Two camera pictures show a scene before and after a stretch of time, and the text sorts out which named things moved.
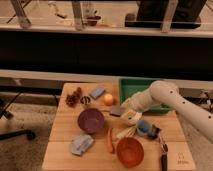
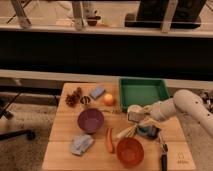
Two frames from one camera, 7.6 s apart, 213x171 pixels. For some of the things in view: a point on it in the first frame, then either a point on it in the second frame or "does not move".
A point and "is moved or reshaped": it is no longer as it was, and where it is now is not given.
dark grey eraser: [115, 110] is moved or reshaped
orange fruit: [108, 99] does not move
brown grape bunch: [74, 98] does not move
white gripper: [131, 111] to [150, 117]
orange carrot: [110, 144] does not move
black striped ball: [85, 100] does not move
